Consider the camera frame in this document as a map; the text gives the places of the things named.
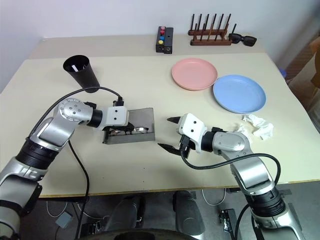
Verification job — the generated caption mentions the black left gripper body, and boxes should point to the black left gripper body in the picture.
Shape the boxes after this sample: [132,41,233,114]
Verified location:
[102,124,128,136]

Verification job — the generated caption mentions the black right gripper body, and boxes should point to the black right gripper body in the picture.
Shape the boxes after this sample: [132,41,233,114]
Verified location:
[177,134,197,154]

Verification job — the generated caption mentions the grey glasses case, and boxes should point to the grey glasses case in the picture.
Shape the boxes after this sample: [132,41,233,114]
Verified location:
[101,107,156,146]

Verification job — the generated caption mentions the black cup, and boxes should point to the black cup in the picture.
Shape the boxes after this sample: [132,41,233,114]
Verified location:
[62,54,101,94]

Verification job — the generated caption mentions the pink plate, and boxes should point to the pink plate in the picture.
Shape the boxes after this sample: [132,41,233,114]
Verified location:
[171,57,218,91]

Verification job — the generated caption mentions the dark rounded shape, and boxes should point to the dark rounded shape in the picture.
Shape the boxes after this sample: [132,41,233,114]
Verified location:
[172,190,206,236]
[104,195,147,233]

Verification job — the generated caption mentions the blue plate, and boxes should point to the blue plate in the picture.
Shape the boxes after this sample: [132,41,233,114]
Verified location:
[212,74,267,115]

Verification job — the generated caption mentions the crumpled white paper tissue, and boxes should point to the crumpled white paper tissue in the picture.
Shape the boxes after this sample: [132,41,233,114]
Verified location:
[234,114,275,140]

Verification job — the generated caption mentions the plain black box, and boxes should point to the plain black box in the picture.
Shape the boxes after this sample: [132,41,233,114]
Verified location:
[162,27,175,55]

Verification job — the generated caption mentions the black box with coloured buttons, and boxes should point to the black box with coloured buttons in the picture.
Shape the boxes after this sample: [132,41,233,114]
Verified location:
[155,25,167,53]

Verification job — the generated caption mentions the wooden peg plate rack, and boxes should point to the wooden peg plate rack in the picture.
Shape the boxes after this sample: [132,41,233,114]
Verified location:
[187,13,238,47]

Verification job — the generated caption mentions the black floor device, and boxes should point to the black floor device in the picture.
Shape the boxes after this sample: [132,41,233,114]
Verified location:
[218,208,237,235]

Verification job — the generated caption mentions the grey floor box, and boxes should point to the grey floor box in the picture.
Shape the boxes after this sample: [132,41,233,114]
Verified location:
[55,211,74,229]

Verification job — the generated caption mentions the black sunglasses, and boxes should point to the black sunglasses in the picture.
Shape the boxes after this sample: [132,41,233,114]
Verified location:
[228,33,258,48]

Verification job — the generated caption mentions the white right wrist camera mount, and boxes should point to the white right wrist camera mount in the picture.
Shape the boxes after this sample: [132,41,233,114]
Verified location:
[174,112,208,154]

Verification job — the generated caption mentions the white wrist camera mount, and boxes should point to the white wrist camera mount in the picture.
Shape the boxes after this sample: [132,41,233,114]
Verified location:
[100,106,130,131]
[174,112,208,154]

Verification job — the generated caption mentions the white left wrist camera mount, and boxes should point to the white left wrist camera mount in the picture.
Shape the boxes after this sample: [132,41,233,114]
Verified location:
[100,106,130,131]

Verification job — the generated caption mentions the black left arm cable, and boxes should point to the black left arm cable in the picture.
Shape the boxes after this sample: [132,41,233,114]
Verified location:
[24,86,125,240]

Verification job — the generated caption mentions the white floor cable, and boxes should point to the white floor cable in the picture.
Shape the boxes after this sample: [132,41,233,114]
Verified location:
[201,188,227,207]

